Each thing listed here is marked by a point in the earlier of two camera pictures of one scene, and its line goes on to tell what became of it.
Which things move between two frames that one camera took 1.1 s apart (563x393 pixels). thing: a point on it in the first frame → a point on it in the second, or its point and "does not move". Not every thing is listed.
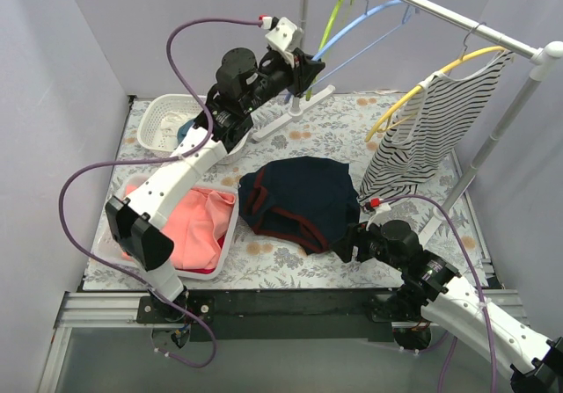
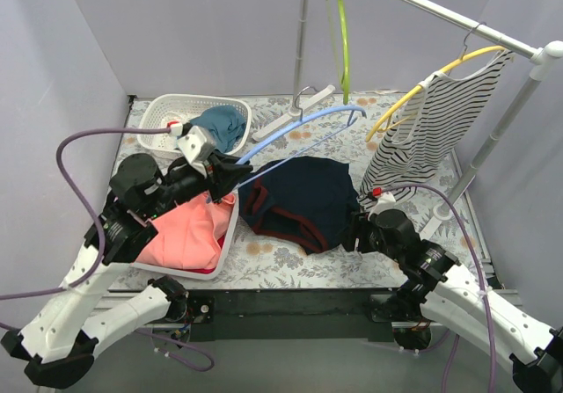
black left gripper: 302,73 → 218,176
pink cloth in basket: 197,227 does not move
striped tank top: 439,127 does not move
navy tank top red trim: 303,200 does not move
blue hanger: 407,7 → 349,111
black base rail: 285,314 does not move
